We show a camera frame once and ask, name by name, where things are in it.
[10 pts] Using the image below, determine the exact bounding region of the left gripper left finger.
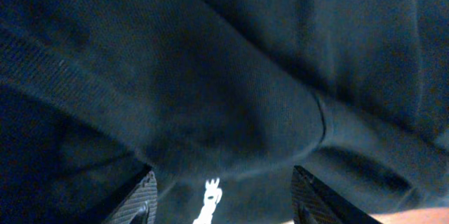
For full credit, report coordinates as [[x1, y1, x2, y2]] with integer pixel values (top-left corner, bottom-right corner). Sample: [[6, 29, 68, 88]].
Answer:
[[102, 171, 158, 224]]

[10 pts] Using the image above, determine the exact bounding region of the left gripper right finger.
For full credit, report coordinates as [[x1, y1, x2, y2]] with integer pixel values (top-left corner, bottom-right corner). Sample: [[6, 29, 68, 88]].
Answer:
[[291, 166, 381, 224]]

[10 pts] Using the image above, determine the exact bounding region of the black t-shirt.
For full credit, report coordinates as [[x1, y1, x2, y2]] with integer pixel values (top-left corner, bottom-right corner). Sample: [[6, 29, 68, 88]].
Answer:
[[1, 0, 448, 223]]

